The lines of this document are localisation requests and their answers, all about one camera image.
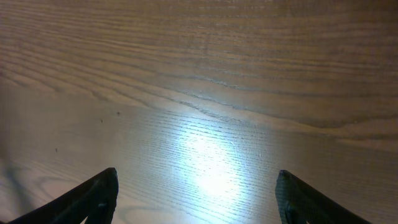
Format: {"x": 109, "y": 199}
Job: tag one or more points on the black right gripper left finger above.
{"x": 93, "y": 201}

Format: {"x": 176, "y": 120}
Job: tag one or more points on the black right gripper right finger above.
{"x": 299, "y": 202}

